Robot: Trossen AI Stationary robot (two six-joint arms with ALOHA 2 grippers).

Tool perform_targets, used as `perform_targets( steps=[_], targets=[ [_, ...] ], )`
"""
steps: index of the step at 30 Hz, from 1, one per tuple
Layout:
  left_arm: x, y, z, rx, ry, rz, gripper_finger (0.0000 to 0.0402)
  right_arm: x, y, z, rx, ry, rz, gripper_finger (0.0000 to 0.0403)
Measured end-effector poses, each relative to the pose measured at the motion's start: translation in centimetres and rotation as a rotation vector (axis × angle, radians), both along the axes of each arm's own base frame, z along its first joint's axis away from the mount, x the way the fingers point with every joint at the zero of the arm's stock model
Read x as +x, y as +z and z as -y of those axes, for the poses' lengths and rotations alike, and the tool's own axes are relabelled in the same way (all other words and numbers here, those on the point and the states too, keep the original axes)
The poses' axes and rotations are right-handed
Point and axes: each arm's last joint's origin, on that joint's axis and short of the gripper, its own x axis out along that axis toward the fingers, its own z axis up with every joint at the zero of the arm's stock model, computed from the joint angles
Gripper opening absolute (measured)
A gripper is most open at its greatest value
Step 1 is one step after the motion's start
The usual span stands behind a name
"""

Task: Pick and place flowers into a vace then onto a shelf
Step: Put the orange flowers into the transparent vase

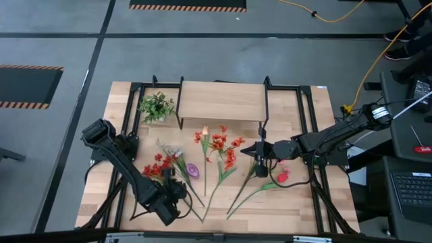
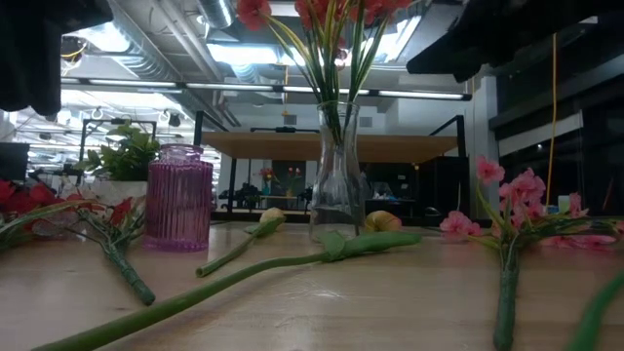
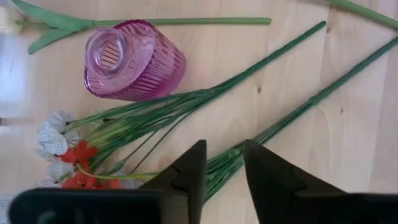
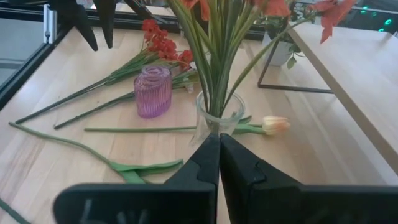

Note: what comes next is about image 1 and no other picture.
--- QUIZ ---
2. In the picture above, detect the black device with screen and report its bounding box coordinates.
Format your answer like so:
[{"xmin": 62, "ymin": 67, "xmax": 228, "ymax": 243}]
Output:
[{"xmin": 406, "ymin": 76, "xmax": 432, "ymax": 114}]

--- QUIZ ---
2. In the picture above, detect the white flower bunch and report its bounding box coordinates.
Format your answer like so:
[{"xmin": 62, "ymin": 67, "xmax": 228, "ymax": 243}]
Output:
[{"xmin": 157, "ymin": 140, "xmax": 206, "ymax": 208}]

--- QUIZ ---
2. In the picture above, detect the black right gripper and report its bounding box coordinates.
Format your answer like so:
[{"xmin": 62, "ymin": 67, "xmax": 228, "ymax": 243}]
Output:
[{"xmin": 240, "ymin": 121, "xmax": 283, "ymax": 179}]

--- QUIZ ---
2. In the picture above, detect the green plant in white pot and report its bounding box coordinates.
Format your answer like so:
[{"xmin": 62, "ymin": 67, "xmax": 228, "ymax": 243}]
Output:
[{"xmin": 137, "ymin": 91, "xmax": 176, "ymax": 125}]

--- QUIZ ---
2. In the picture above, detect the red flower bunch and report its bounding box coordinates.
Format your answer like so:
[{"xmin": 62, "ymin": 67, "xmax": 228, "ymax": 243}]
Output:
[{"xmin": 141, "ymin": 153, "xmax": 204, "ymax": 223}]

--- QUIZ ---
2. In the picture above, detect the white rod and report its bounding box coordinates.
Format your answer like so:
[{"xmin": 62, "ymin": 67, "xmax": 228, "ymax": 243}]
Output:
[{"xmin": 393, "ymin": 90, "xmax": 432, "ymax": 119}]

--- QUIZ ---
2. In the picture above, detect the red tulip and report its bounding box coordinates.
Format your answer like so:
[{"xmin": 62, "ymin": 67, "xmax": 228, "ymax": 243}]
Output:
[{"xmin": 226, "ymin": 168, "xmax": 290, "ymax": 220}]

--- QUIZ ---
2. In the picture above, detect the black metal table frame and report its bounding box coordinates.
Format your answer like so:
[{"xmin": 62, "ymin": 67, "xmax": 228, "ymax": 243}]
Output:
[{"xmin": 76, "ymin": 74, "xmax": 360, "ymax": 237}]

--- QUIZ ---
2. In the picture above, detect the red-handled tool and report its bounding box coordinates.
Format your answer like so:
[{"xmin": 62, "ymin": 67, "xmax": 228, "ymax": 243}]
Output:
[{"xmin": 410, "ymin": 125, "xmax": 432, "ymax": 155}]

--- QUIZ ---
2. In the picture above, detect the wooden shelf with black legs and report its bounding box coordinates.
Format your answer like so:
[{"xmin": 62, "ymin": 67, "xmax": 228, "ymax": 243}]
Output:
[{"xmin": 175, "ymin": 76, "xmax": 273, "ymax": 134}]

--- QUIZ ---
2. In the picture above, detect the yellow extension cable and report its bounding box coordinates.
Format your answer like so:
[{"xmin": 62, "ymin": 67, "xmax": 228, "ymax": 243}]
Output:
[
  {"xmin": 340, "ymin": 1, "xmax": 432, "ymax": 116},
  {"xmin": 276, "ymin": 0, "xmax": 366, "ymax": 24}
]

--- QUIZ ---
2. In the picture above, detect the person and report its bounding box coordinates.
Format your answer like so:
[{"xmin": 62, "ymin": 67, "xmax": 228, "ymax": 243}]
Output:
[{"xmin": 383, "ymin": 0, "xmax": 432, "ymax": 61}]

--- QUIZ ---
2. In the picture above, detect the purple ribbed glass vase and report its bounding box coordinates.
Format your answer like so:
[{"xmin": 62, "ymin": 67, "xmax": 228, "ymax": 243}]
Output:
[{"xmin": 186, "ymin": 163, "xmax": 200, "ymax": 179}]

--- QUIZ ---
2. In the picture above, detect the peach tulip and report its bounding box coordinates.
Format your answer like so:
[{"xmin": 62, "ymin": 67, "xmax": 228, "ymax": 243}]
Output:
[{"xmin": 198, "ymin": 126, "xmax": 211, "ymax": 197}]

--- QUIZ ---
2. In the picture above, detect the black laptop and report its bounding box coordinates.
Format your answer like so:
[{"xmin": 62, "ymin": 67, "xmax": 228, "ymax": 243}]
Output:
[{"xmin": 389, "ymin": 170, "xmax": 432, "ymax": 226}]

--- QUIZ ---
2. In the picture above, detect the black chair base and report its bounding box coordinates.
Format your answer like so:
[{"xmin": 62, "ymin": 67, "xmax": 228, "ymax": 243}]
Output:
[{"xmin": 0, "ymin": 146, "xmax": 27, "ymax": 162}]

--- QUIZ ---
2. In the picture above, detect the dark desk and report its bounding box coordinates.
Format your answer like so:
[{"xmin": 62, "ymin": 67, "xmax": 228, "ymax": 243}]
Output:
[
  {"xmin": 380, "ymin": 70, "xmax": 432, "ymax": 163},
  {"xmin": 366, "ymin": 155, "xmax": 432, "ymax": 243}
]

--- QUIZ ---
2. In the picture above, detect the silver metal bracket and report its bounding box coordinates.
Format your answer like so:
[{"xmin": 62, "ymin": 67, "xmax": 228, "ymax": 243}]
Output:
[
  {"xmin": 106, "ymin": 232, "xmax": 144, "ymax": 243},
  {"xmin": 292, "ymin": 235, "xmax": 333, "ymax": 243}
]

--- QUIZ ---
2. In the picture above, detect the black striped floor mat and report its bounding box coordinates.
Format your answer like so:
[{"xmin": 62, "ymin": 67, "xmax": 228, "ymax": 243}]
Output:
[
  {"xmin": 0, "ymin": 64, "xmax": 65, "ymax": 110},
  {"xmin": 128, "ymin": 0, "xmax": 248, "ymax": 14}
]

